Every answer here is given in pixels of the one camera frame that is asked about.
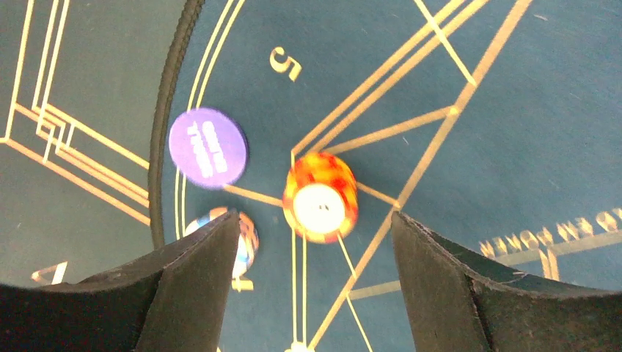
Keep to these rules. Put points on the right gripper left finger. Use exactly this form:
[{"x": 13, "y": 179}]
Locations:
[{"x": 172, "y": 299}]

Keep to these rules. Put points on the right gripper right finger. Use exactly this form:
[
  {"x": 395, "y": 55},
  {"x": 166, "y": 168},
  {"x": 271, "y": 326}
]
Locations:
[{"x": 459, "y": 300}]

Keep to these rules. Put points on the orange poker chip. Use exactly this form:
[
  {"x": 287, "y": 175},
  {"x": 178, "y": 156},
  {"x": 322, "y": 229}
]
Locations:
[{"x": 320, "y": 199}]

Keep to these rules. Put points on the purple round blind button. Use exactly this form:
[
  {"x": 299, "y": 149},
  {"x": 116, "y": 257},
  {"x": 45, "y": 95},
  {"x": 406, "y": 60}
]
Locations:
[{"x": 208, "y": 147}]

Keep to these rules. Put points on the dark green rectangular poker mat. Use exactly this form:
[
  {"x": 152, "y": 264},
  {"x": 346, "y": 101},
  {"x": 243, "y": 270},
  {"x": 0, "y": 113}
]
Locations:
[{"x": 79, "y": 85}]

